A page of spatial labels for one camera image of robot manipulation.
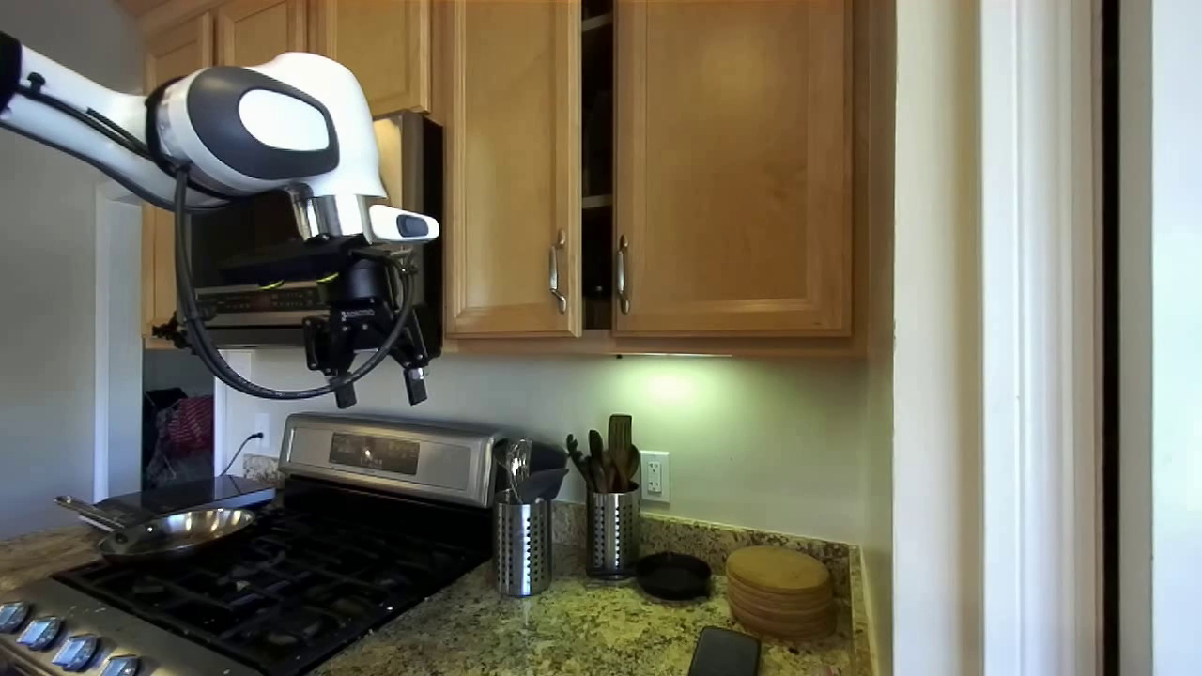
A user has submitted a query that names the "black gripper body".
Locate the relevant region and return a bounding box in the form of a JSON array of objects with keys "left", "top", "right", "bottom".
[{"left": 299, "top": 257, "right": 434, "bottom": 378}]

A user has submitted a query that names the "wooden cabinet door with hinge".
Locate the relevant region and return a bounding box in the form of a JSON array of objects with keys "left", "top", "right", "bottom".
[{"left": 439, "top": 0, "right": 585, "bottom": 347}]

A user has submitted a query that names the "stainless steel gas stove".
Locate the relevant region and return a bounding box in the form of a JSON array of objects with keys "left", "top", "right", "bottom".
[{"left": 0, "top": 409, "right": 557, "bottom": 676}]

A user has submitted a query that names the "metal ladle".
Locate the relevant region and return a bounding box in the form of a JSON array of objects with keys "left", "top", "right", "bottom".
[{"left": 492, "top": 436, "right": 538, "bottom": 503}]

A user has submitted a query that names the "black slotted turner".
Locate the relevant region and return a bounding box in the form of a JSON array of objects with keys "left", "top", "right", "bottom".
[{"left": 523, "top": 436, "right": 575, "bottom": 503}]

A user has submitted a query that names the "perforated steel utensil holder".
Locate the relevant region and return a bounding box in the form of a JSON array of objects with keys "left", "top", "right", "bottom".
[
  {"left": 489, "top": 491, "right": 560, "bottom": 601},
  {"left": 581, "top": 483, "right": 645, "bottom": 581}
]

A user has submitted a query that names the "steel frying pan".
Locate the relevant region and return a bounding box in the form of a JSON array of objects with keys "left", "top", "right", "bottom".
[{"left": 54, "top": 491, "right": 264, "bottom": 562}]

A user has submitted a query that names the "wooden spatula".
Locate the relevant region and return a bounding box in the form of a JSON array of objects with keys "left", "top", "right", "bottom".
[{"left": 603, "top": 409, "right": 637, "bottom": 496}]

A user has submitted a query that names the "small black round dish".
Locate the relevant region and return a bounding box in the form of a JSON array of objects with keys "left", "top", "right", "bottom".
[{"left": 631, "top": 549, "right": 719, "bottom": 605}]

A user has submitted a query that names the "stack of cork trivets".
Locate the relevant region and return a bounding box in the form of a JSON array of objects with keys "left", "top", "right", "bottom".
[{"left": 722, "top": 542, "right": 838, "bottom": 645}]

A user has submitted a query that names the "metal cabinet door handle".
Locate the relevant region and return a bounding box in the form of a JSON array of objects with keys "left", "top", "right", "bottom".
[
  {"left": 608, "top": 231, "right": 633, "bottom": 318},
  {"left": 545, "top": 228, "right": 575, "bottom": 318}
]

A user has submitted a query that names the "white wall outlet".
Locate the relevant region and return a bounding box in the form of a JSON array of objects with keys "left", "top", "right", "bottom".
[{"left": 633, "top": 447, "right": 675, "bottom": 507}]

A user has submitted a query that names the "wooden wall cabinet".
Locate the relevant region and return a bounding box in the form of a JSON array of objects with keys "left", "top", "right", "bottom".
[{"left": 136, "top": 0, "right": 901, "bottom": 367}]

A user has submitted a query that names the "white door frame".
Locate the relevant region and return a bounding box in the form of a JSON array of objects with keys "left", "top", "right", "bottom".
[{"left": 973, "top": 0, "right": 1121, "bottom": 676}]

